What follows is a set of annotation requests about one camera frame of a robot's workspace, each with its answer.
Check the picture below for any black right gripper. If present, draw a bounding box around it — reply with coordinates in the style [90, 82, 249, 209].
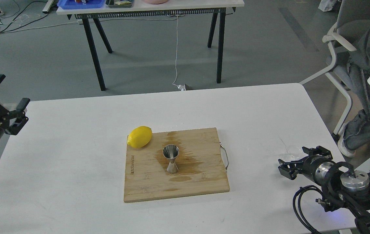
[278, 146, 335, 186]

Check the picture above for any steel jigger measuring cup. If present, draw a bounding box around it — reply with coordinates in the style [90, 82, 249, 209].
[163, 144, 179, 174]

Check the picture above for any clear glass beaker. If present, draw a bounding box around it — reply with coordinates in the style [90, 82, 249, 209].
[281, 145, 305, 162]

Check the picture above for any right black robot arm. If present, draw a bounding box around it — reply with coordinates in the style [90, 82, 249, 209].
[278, 146, 370, 234]

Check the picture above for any bamboo cutting board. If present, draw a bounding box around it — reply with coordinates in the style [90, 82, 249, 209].
[124, 127, 230, 203]

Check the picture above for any blue plastic tray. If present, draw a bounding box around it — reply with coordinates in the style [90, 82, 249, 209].
[57, 0, 106, 9]

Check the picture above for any yellow lemon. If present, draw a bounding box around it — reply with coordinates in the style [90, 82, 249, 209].
[127, 126, 152, 149]

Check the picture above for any grey tray with items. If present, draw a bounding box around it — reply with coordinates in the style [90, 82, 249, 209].
[105, 0, 134, 8]

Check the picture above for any white office chair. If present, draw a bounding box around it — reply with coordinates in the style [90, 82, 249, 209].
[300, 0, 370, 140]

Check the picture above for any pink round plate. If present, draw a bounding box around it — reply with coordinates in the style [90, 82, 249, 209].
[144, 0, 169, 5]

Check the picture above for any background white trestle table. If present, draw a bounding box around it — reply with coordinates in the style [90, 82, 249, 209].
[56, 0, 245, 91]

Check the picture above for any white hanging cable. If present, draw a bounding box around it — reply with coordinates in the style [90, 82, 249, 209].
[172, 15, 186, 91]

